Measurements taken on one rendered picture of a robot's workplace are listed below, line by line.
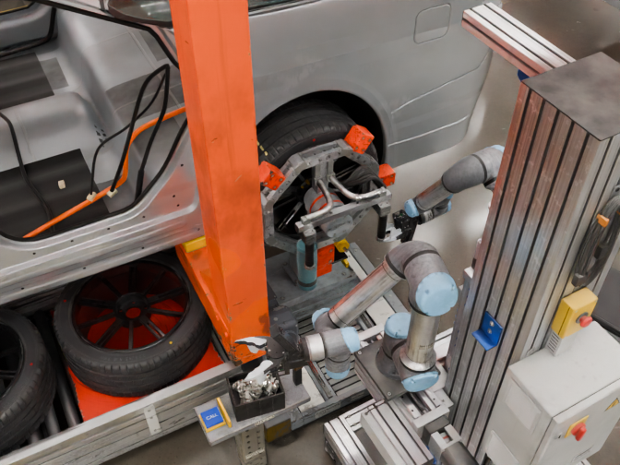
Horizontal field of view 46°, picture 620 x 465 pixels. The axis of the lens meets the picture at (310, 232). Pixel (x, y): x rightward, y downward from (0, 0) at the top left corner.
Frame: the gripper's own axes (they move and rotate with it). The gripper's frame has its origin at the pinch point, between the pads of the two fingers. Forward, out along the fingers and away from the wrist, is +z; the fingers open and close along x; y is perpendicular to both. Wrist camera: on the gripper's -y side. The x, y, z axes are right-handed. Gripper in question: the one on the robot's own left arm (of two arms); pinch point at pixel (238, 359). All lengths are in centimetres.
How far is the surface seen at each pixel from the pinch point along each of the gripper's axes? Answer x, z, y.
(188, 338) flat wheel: 75, 14, 64
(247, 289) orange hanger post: 50, -10, 20
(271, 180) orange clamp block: 90, -29, 3
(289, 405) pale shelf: 38, -19, 74
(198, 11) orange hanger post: 34, -5, -89
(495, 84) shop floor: 280, -227, 87
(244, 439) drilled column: 38, 0, 90
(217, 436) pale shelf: 32, 10, 75
